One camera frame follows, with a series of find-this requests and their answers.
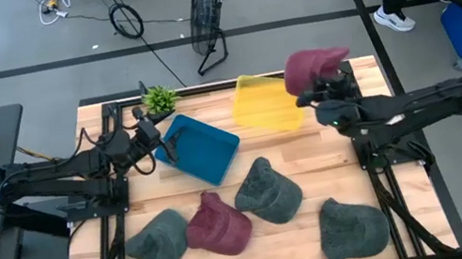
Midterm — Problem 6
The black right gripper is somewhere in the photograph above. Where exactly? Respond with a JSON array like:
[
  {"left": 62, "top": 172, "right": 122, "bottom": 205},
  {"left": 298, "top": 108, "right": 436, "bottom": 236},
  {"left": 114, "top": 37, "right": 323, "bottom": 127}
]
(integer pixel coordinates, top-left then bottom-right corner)
[{"left": 291, "top": 63, "right": 363, "bottom": 112}]

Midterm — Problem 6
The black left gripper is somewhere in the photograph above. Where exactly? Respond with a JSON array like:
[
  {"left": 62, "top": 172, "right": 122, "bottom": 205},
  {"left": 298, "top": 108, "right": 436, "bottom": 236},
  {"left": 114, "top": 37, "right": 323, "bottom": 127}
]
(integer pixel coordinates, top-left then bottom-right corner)
[{"left": 129, "top": 112, "right": 191, "bottom": 171}]

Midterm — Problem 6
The maroon knit cap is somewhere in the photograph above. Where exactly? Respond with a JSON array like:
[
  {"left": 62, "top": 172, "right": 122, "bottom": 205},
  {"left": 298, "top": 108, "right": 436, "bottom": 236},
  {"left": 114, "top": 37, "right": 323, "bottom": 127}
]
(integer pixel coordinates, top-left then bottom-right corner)
[
  {"left": 278, "top": 42, "right": 357, "bottom": 99},
  {"left": 178, "top": 183, "right": 258, "bottom": 259}
]

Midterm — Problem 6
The blue plastic bin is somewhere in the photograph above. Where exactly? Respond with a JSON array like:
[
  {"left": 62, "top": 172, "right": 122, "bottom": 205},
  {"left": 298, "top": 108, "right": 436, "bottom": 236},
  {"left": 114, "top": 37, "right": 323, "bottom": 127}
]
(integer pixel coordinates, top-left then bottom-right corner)
[{"left": 147, "top": 103, "right": 249, "bottom": 197}]

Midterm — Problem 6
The yellow translucent plastic bin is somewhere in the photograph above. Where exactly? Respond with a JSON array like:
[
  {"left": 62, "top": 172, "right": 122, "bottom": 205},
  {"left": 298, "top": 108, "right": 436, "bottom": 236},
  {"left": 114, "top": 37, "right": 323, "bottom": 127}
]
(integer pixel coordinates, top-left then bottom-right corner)
[{"left": 224, "top": 65, "right": 308, "bottom": 142}]

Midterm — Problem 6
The dark green knit cap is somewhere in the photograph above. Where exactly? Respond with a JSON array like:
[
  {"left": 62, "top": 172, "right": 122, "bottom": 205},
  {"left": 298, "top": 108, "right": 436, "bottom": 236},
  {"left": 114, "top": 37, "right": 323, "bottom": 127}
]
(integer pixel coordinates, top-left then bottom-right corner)
[
  {"left": 313, "top": 188, "right": 396, "bottom": 259},
  {"left": 119, "top": 206, "right": 194, "bottom": 259},
  {"left": 226, "top": 149, "right": 309, "bottom": 233}
]

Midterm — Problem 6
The green potted plant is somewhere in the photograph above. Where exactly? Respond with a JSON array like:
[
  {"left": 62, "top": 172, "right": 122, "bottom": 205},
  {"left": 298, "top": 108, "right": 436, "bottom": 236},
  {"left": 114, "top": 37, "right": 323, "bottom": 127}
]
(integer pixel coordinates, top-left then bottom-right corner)
[{"left": 138, "top": 81, "right": 185, "bottom": 128}]

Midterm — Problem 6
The black floor fan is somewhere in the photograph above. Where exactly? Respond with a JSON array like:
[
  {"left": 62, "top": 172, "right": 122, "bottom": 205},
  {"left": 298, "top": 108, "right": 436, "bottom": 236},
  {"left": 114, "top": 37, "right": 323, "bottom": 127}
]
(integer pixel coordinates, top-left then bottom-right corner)
[{"left": 182, "top": 0, "right": 239, "bottom": 79}]

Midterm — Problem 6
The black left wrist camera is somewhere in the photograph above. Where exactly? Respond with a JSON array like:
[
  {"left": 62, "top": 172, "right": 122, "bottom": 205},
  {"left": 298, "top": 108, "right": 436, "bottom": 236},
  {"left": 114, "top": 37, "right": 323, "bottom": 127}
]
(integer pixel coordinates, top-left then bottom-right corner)
[{"left": 130, "top": 104, "right": 149, "bottom": 126}]

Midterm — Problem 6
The coiled black cable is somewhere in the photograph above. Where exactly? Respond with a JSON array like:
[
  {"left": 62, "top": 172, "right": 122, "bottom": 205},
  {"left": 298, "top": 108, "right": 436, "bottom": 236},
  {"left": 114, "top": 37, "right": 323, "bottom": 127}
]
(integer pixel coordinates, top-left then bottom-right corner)
[{"left": 106, "top": 0, "right": 147, "bottom": 44}]

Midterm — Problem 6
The white cable bundle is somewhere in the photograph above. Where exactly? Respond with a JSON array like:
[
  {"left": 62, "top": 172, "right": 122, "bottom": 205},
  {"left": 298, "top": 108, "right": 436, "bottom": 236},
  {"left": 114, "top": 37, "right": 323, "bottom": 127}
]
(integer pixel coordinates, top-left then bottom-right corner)
[{"left": 31, "top": 0, "right": 91, "bottom": 27}]

